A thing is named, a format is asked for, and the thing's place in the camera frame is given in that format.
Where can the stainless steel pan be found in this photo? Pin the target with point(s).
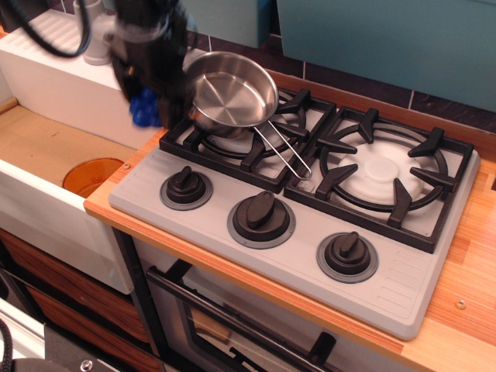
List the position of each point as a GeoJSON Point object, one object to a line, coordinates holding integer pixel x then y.
{"type": "Point", "coordinates": [232, 96]}

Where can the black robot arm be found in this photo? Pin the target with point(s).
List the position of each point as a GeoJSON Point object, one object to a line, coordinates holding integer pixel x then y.
{"type": "Point", "coordinates": [149, 13]}

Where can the black right burner grate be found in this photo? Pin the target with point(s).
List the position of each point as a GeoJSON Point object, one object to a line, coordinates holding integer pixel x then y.
{"type": "Point", "coordinates": [399, 182]}

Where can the black middle stove knob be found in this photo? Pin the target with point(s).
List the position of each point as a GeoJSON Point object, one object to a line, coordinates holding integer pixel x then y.
{"type": "Point", "coordinates": [261, 222]}

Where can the black burner grate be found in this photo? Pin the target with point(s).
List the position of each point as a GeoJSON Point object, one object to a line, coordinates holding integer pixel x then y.
{"type": "Point", "coordinates": [258, 159]}
{"type": "Point", "coordinates": [399, 182]}

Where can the wooden drawer fronts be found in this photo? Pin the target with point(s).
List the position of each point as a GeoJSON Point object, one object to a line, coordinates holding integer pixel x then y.
{"type": "Point", "coordinates": [100, 317]}

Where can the black left burner grate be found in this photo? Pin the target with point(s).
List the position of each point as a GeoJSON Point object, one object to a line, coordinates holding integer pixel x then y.
{"type": "Point", "coordinates": [258, 159]}

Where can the white toy sink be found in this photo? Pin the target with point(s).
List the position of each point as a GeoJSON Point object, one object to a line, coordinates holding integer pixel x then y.
{"type": "Point", "coordinates": [57, 113]}

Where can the black stove knob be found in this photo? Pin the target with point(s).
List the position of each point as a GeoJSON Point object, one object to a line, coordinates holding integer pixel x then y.
{"type": "Point", "coordinates": [347, 257]}
{"type": "Point", "coordinates": [261, 222]}
{"type": "Point", "coordinates": [186, 190]}

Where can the grey toy stove top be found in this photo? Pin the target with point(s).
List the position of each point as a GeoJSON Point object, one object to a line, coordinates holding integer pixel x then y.
{"type": "Point", "coordinates": [394, 299]}

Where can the grey toy faucet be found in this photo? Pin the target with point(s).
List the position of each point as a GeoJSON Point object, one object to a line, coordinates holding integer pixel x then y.
{"type": "Point", "coordinates": [101, 25]}

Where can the oven door with handle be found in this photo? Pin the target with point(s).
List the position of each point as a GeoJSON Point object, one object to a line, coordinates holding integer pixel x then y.
{"type": "Point", "coordinates": [222, 327]}

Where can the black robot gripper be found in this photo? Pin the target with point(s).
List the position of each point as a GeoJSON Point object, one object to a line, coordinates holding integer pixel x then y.
{"type": "Point", "coordinates": [144, 57]}

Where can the blue toy blueberry cluster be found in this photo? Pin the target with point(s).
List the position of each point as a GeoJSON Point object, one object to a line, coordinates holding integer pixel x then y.
{"type": "Point", "coordinates": [143, 109]}

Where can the black right stove knob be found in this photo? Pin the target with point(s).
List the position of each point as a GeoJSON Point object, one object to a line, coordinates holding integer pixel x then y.
{"type": "Point", "coordinates": [347, 257]}

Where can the black left stove knob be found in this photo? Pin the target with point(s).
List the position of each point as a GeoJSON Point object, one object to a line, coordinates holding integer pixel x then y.
{"type": "Point", "coordinates": [186, 190]}

